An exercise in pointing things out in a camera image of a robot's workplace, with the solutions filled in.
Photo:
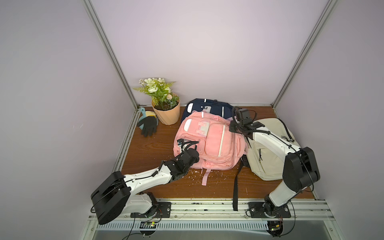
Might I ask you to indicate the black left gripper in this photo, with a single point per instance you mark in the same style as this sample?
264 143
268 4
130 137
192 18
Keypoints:
196 159

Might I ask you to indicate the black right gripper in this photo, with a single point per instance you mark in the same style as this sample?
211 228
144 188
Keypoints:
237 127

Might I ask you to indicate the pink backpack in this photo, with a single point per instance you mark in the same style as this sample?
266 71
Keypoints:
219 149

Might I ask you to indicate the cream canvas backpack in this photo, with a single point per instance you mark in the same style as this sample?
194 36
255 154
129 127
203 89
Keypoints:
274 155

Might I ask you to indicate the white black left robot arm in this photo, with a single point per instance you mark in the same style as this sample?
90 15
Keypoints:
120 193

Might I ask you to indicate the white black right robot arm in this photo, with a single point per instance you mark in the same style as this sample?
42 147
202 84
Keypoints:
309 164

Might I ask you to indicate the navy blue backpack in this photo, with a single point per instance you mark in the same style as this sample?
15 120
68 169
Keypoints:
214 107

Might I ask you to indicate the terracotta flower pot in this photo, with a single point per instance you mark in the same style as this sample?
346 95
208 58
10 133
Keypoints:
167 114

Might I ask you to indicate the black work glove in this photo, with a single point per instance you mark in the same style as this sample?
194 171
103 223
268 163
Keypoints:
149 124

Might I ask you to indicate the yellow sponge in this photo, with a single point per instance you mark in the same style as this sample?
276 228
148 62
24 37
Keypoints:
150 114

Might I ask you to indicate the green white artificial plant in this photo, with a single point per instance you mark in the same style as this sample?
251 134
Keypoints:
160 91

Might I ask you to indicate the left corner aluminium profile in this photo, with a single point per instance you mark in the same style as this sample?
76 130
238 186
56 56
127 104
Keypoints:
91 11

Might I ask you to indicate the corner aluminium profile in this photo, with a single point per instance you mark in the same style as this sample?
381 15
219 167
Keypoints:
91 11
320 24

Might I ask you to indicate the right corner aluminium profile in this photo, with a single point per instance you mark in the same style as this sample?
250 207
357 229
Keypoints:
320 24

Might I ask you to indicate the aluminium mounting rail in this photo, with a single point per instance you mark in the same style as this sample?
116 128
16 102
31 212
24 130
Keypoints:
222 210

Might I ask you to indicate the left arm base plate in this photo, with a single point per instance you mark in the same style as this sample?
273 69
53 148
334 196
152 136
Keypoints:
159 210

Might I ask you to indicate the left circuit board with cable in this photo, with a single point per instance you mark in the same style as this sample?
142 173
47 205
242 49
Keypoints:
145 229

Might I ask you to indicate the circuit board with cable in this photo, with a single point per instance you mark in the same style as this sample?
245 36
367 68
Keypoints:
145 229
278 229

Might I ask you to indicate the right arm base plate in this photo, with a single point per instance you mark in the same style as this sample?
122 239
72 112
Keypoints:
267 210

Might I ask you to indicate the right circuit board with cable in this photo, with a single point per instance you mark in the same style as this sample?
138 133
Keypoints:
278 229

